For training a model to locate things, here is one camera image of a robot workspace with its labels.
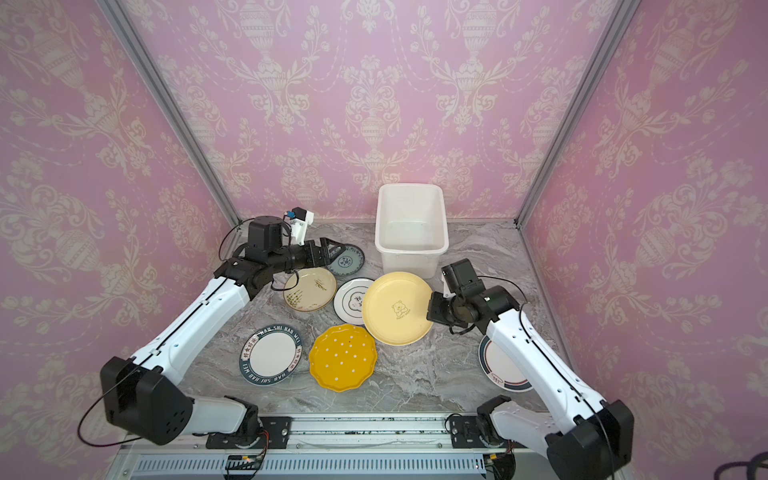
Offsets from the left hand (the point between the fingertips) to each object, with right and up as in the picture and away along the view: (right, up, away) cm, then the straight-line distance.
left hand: (337, 250), depth 76 cm
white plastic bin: (+22, +9, +43) cm, 49 cm away
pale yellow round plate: (+15, -15, +3) cm, 22 cm away
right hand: (+24, -16, +1) cm, 29 cm away
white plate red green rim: (+44, -34, +8) cm, 56 cm away
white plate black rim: (0, -16, +22) cm, 27 cm away
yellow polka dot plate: (0, -31, +10) cm, 32 cm away
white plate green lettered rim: (-21, -30, +10) cm, 38 cm away
